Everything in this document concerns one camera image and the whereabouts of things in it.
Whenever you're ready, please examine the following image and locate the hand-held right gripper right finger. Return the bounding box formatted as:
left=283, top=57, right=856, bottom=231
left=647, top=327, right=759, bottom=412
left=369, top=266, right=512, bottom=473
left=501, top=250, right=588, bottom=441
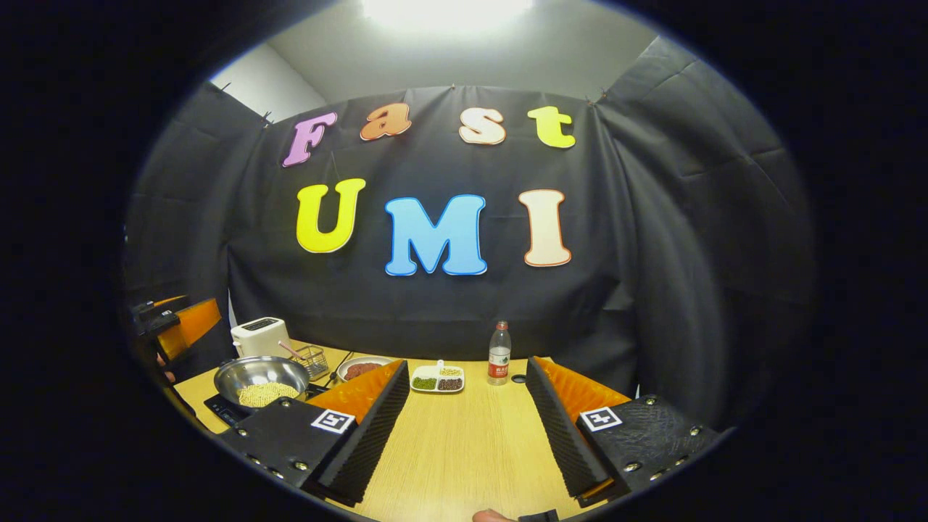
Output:
left=525, top=355, right=726, bottom=508

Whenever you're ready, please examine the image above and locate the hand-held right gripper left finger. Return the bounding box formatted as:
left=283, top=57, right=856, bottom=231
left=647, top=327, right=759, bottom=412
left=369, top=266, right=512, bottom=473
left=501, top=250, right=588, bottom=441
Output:
left=217, top=359, right=411, bottom=507

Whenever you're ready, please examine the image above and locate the steel pot with black handles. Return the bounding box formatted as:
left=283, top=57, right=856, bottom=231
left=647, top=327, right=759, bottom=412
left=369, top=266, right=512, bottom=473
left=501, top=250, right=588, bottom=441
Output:
left=214, top=355, right=312, bottom=409

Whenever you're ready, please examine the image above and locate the black induction cooktop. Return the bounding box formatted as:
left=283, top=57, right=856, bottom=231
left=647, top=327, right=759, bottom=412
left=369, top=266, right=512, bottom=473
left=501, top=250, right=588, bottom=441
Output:
left=204, top=383, right=331, bottom=428

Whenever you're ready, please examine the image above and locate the white toaster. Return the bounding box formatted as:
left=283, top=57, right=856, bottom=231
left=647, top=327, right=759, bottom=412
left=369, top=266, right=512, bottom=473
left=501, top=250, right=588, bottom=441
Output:
left=231, top=317, right=292, bottom=359

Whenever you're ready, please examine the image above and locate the round white plate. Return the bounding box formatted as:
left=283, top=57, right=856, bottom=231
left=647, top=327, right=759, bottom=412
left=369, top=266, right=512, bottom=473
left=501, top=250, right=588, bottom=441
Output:
left=336, top=355, right=394, bottom=384

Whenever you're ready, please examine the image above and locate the white divided bean dish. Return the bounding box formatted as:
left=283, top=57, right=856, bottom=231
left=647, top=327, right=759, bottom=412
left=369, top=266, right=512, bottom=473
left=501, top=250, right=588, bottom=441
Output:
left=410, top=365, right=465, bottom=394

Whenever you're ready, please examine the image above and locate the clear plastic water bottle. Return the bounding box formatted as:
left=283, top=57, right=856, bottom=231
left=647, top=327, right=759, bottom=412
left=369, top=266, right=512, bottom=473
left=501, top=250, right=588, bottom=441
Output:
left=487, top=321, right=512, bottom=386

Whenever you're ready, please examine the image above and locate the pile of soybeans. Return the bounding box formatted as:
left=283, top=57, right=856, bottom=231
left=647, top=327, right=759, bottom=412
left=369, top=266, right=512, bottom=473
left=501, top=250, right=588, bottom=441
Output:
left=238, top=382, right=301, bottom=408

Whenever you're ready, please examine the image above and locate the black backdrop cloth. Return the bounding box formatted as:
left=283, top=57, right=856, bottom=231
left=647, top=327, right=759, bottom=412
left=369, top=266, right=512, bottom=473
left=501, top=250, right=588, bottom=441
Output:
left=123, top=36, right=816, bottom=428

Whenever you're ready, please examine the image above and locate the ceiling light panel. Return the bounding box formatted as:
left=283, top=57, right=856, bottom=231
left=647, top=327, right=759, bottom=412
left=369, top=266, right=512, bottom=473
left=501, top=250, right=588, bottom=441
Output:
left=362, top=0, right=534, bottom=31

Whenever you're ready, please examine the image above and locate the black power cable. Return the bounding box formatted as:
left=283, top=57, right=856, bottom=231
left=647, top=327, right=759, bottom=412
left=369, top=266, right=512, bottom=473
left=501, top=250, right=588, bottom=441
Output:
left=324, top=352, right=355, bottom=389

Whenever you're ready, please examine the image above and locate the wire mesh utensil basket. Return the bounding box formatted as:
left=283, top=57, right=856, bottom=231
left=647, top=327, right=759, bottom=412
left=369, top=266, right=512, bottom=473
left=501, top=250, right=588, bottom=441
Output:
left=294, top=345, right=328, bottom=379

